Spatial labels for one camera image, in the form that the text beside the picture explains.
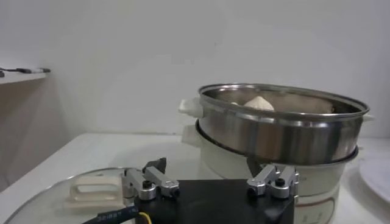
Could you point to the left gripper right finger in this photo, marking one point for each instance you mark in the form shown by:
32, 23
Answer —
278, 190

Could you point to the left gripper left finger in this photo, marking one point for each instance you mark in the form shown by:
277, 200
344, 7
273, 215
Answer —
147, 191

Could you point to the white steamed baozi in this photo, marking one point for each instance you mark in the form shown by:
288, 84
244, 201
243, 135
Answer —
259, 104

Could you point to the glass pot lid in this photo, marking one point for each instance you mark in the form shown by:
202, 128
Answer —
45, 207

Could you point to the steel steamer basket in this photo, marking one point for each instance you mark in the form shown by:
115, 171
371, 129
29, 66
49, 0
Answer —
274, 143

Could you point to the white electric cooking pot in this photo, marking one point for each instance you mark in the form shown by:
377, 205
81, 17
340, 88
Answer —
219, 164

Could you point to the white round plate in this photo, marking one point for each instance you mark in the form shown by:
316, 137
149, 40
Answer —
377, 179

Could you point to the black usb adapter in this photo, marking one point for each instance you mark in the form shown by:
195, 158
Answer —
32, 70

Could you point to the white side table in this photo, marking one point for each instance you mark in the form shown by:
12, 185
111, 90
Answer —
21, 77

